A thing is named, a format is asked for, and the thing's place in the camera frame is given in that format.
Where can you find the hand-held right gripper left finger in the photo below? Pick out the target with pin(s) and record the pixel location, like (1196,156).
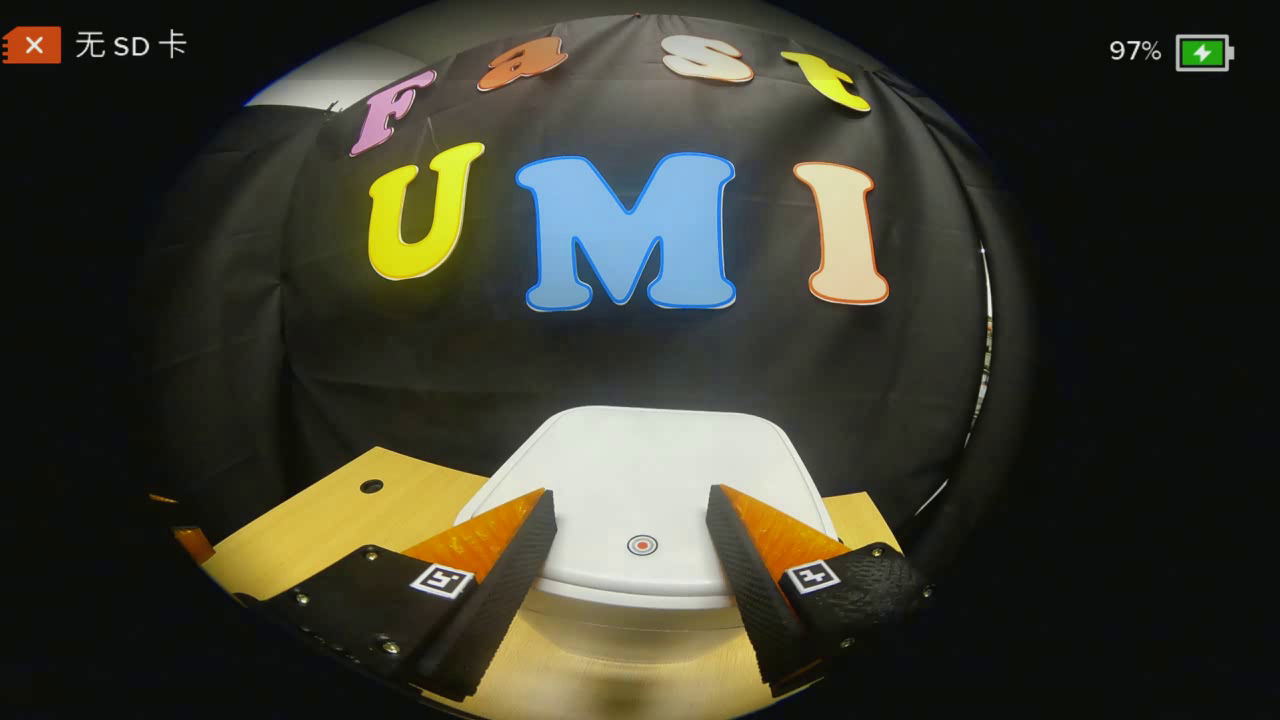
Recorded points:
(500,600)

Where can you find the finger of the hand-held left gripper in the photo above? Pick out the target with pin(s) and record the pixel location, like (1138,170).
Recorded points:
(195,545)

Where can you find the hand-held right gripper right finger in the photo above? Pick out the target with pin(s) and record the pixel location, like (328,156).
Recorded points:
(755,595)

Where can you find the white desktop garbage bin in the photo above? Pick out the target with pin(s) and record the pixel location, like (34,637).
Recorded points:
(650,470)

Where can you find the wooden desktop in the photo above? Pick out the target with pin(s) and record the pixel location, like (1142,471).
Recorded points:
(300,530)

